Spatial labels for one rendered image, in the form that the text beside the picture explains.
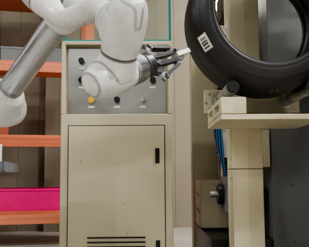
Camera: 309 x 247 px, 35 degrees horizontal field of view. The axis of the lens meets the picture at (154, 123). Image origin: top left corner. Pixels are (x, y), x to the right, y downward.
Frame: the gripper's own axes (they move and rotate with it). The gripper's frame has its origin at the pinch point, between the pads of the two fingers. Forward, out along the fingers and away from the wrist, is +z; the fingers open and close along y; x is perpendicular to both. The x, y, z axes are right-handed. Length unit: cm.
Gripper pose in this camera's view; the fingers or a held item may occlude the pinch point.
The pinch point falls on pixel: (181, 53)
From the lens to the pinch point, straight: 160.7
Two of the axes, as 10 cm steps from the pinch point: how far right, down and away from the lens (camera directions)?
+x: 5.9, -4.1, -6.9
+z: 6.3, -3.0, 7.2
